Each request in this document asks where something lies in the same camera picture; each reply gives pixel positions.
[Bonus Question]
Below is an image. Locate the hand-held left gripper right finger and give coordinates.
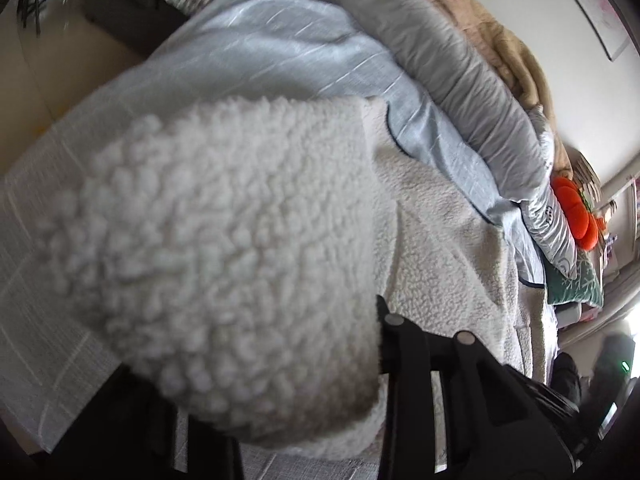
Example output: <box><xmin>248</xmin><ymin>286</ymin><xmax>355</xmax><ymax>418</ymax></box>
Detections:
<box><xmin>375</xmin><ymin>295</ymin><xmax>593</xmax><ymax>480</ymax></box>

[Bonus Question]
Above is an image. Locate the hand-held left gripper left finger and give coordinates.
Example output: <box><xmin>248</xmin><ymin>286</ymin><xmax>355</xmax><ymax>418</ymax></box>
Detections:
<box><xmin>47</xmin><ymin>365</ymin><xmax>241</xmax><ymax>480</ymax></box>

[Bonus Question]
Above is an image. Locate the cream fleece zip jacket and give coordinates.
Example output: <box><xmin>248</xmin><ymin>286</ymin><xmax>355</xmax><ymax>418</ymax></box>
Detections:
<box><xmin>50</xmin><ymin>95</ymin><xmax>556</xmax><ymax>466</ymax></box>

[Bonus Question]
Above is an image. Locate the green leaf-pattern cushion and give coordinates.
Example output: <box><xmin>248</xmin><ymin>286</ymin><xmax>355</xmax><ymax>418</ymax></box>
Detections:
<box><xmin>545</xmin><ymin>247</ymin><xmax>606</xmax><ymax>307</ymax></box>

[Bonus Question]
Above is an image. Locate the grey printed pillow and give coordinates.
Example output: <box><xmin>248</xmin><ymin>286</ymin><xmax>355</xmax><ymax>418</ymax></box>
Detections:
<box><xmin>520</xmin><ymin>107</ymin><xmax>578</xmax><ymax>281</ymax></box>

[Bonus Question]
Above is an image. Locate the orange pumpkin plush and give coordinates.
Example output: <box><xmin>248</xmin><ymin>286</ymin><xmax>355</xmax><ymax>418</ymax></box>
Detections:
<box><xmin>550</xmin><ymin>176</ymin><xmax>601</xmax><ymax>251</ymax></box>

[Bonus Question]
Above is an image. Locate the plain grey pillow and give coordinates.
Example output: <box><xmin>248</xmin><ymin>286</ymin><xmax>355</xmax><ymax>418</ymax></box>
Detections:
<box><xmin>312</xmin><ymin>0</ymin><xmax>548</xmax><ymax>201</ymax></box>

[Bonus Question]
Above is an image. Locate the tan plush blanket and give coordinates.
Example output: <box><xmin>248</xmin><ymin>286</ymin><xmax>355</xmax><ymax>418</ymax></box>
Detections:
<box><xmin>425</xmin><ymin>0</ymin><xmax>571</xmax><ymax>171</ymax></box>

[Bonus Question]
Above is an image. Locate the light blue checked bedsheet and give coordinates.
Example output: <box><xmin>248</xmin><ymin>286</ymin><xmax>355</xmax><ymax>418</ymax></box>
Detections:
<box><xmin>0</xmin><ymin>0</ymin><xmax>556</xmax><ymax>480</ymax></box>

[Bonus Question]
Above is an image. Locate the dark grey mattress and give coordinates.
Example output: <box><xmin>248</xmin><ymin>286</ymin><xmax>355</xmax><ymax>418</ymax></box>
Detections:
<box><xmin>82</xmin><ymin>0</ymin><xmax>191</xmax><ymax>56</ymax></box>

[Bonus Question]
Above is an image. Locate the framed wall picture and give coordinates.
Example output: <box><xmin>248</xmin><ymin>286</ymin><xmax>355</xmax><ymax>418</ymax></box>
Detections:
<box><xmin>559</xmin><ymin>0</ymin><xmax>632</xmax><ymax>62</ymax></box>

